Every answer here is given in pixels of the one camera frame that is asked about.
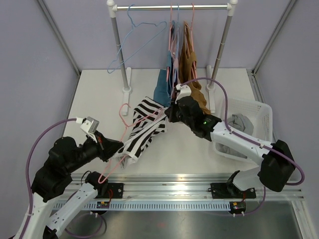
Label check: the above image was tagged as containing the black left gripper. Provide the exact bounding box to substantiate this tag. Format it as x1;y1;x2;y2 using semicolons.
66;129;124;173

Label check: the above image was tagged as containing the black white striped tank top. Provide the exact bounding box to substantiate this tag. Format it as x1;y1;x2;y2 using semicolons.
113;97;166;169

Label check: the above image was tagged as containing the teal blue tank top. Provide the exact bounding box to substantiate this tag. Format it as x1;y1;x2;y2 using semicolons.
153;21;179;105

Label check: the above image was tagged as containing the pink hanger of striped top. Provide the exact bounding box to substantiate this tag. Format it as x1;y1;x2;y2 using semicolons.
98;103;164;184

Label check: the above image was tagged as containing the pink hanger of teal top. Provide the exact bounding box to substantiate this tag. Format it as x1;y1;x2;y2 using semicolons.
166;5;172;83

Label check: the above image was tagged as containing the pink mauve tank top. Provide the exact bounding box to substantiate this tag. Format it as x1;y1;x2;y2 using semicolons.
170;27;179;97

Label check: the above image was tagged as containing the grey tank top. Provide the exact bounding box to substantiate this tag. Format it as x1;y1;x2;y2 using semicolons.
216;114;254;158

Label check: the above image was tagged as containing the blue hanger of pink top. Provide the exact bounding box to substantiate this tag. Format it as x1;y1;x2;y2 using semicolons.
173;5;179;84

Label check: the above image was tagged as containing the light blue wire hanger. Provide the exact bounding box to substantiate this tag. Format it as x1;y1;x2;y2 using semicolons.
107;4;167;74

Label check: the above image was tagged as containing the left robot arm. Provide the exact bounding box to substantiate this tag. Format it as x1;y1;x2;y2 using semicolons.
14;132;124;239

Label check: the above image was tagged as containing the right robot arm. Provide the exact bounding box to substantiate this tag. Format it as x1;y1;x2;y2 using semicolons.
165;96;296;199

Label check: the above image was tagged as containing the pink hanger of brown top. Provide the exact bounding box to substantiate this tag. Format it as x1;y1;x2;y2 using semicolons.
185;3;197;79

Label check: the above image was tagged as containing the mustard brown tank top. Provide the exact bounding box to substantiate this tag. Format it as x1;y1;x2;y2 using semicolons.
179;21;211;115

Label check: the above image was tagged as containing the white silver clothes rack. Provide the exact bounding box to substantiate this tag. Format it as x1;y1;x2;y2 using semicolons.
107;0;238;116

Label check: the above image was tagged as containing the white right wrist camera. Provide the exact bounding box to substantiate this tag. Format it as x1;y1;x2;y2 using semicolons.
175;84;191;104

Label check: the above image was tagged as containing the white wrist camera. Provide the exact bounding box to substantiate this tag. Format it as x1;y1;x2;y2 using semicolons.
76;117;100;143
175;84;191;104

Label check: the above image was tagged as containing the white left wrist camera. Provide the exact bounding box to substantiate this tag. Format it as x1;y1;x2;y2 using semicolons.
76;117;100;143

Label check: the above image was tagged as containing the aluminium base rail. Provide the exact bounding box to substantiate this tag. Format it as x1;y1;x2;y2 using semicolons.
53;173;304;212

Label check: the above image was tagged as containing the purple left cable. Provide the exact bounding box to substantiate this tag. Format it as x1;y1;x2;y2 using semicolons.
12;118;80;239

